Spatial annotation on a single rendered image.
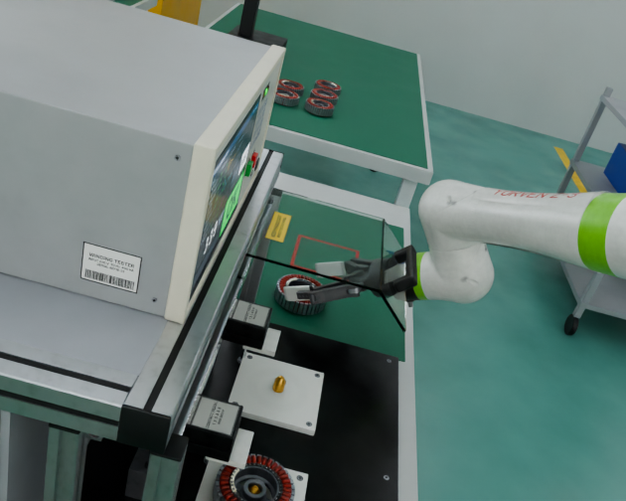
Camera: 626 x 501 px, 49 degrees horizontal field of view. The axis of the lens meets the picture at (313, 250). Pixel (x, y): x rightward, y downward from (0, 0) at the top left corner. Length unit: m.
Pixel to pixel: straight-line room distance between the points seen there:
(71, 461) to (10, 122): 0.33
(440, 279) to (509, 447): 1.38
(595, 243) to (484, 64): 5.25
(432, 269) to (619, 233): 0.41
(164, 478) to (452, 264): 0.69
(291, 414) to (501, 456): 1.45
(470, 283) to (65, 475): 0.77
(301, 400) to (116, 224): 0.59
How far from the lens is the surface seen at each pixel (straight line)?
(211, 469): 1.05
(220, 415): 0.93
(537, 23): 6.19
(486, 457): 2.48
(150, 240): 0.70
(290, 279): 1.47
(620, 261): 0.98
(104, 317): 0.74
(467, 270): 1.24
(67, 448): 0.73
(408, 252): 1.12
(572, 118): 6.46
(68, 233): 0.73
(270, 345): 1.12
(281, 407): 1.17
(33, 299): 0.76
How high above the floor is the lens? 1.57
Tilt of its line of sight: 29 degrees down
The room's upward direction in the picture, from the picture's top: 16 degrees clockwise
